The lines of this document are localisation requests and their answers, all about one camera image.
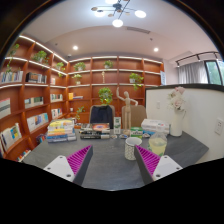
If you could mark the ceiling air vent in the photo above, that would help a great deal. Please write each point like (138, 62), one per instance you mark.
(138, 30)

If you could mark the dark book stack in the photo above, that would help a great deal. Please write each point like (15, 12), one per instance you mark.
(95, 130)

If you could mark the yellow juice bottle white cap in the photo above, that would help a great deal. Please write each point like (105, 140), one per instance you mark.
(157, 145)

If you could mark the pink white flower bouquet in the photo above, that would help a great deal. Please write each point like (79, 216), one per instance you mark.
(176, 100)

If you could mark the branched ceiling lamp round bulbs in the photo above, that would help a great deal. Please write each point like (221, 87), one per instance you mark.
(117, 10)

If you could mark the white grey patterned cup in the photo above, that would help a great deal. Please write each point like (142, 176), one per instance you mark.
(131, 150)

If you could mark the green white tall carton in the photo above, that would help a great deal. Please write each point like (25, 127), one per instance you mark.
(117, 126)

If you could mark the black ceiling track rail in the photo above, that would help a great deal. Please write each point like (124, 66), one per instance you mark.
(196, 55)

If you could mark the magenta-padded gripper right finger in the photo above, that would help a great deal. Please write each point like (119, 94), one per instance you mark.
(165, 166)

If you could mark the round orange blue printed packet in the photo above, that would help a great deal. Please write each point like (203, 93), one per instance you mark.
(146, 135)

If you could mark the tan upholstered chair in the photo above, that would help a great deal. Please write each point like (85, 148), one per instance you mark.
(139, 115)

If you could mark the grey sheer curtain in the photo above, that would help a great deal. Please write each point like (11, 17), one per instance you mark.
(193, 73)

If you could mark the green white box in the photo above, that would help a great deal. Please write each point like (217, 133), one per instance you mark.
(136, 132)

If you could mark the wooden wall shelf unit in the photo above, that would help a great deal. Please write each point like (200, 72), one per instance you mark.
(86, 90)

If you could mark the recessed ceiling spotlight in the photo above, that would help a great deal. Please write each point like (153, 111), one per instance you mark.
(75, 47)
(156, 49)

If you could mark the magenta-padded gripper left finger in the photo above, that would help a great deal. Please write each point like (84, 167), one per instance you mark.
(60, 166)

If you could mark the colourful book stack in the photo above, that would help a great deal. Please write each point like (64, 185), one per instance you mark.
(61, 131)

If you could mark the chair with dark jacket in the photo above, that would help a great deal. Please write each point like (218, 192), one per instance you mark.
(101, 115)

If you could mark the white wall socket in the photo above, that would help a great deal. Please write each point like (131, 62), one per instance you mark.
(219, 126)

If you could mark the black framed window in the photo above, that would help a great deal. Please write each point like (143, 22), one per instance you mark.
(213, 72)

